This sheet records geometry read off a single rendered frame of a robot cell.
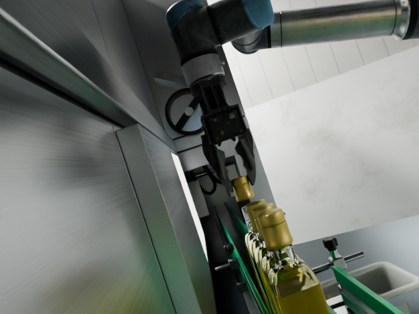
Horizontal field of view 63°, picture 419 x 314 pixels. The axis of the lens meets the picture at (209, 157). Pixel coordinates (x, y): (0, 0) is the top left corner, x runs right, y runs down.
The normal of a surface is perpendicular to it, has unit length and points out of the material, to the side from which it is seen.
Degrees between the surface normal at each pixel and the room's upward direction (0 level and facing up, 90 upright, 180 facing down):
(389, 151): 90
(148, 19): 90
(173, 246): 90
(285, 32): 113
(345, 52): 90
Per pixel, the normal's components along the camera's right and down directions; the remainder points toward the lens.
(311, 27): -0.16, 0.42
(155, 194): 0.04, -0.03
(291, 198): -0.27, 0.07
